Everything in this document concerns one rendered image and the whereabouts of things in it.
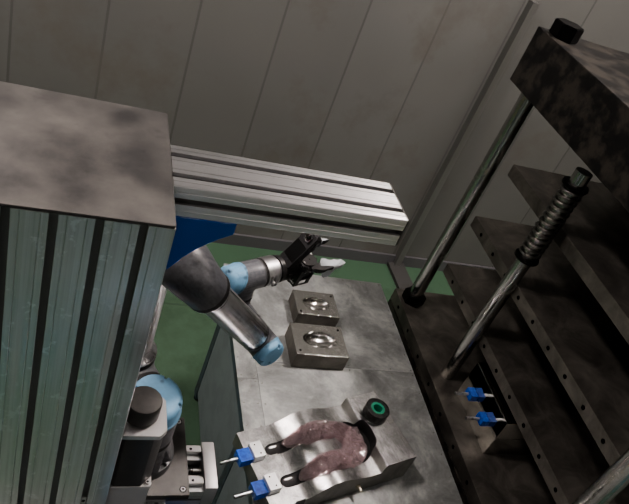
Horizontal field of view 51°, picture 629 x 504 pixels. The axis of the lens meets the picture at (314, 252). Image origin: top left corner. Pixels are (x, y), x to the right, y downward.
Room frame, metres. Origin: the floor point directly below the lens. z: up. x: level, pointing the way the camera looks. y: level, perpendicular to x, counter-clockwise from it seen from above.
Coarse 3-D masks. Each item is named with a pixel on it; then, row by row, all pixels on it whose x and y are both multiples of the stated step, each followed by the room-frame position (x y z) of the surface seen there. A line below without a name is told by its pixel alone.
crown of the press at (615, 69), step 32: (544, 32) 2.32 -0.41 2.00; (576, 32) 2.28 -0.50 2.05; (544, 64) 2.24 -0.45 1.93; (576, 64) 2.11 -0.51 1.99; (608, 64) 2.23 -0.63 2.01; (544, 96) 2.16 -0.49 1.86; (576, 96) 2.04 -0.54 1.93; (608, 96) 1.93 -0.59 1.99; (576, 128) 1.97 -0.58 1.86; (608, 128) 1.87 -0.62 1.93; (608, 160) 1.81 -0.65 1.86
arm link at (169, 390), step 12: (156, 372) 1.02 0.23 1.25; (144, 384) 0.96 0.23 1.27; (156, 384) 0.97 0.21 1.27; (168, 384) 0.98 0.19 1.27; (168, 396) 0.96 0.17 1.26; (180, 396) 0.97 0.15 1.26; (168, 408) 0.93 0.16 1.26; (180, 408) 0.95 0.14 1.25; (168, 420) 0.91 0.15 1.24; (168, 432) 0.92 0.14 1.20
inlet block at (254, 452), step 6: (252, 444) 1.22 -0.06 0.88; (258, 444) 1.23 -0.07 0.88; (240, 450) 1.20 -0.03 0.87; (246, 450) 1.20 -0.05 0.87; (252, 450) 1.20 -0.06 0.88; (258, 450) 1.21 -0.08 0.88; (264, 450) 1.22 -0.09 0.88; (234, 456) 1.19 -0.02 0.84; (240, 456) 1.18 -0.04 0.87; (246, 456) 1.19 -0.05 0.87; (252, 456) 1.19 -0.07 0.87; (258, 456) 1.19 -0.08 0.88; (264, 456) 1.21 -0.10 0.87; (222, 462) 1.14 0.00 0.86; (228, 462) 1.15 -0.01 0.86; (240, 462) 1.16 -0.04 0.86; (246, 462) 1.17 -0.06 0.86; (252, 462) 1.19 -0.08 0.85
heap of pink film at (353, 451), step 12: (324, 420) 1.40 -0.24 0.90; (300, 432) 1.32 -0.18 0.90; (312, 432) 1.32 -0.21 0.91; (324, 432) 1.34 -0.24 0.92; (336, 432) 1.38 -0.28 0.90; (348, 432) 1.39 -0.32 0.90; (288, 444) 1.28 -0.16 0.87; (300, 444) 1.29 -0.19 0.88; (348, 444) 1.35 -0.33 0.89; (360, 444) 1.37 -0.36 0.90; (324, 456) 1.26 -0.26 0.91; (336, 456) 1.26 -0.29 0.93; (348, 456) 1.29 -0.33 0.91; (360, 456) 1.33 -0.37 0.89; (312, 468) 1.22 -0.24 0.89; (324, 468) 1.23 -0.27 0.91; (336, 468) 1.24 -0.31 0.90; (300, 480) 1.19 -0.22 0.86
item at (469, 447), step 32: (416, 320) 2.21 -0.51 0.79; (448, 320) 2.30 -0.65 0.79; (416, 352) 2.05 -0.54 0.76; (448, 352) 2.09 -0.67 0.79; (480, 352) 2.18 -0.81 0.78; (448, 384) 1.91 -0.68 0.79; (448, 416) 1.75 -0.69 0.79; (448, 448) 1.66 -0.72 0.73; (480, 448) 1.66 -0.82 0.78; (480, 480) 1.53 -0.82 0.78; (512, 480) 1.58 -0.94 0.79; (544, 480) 1.64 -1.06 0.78
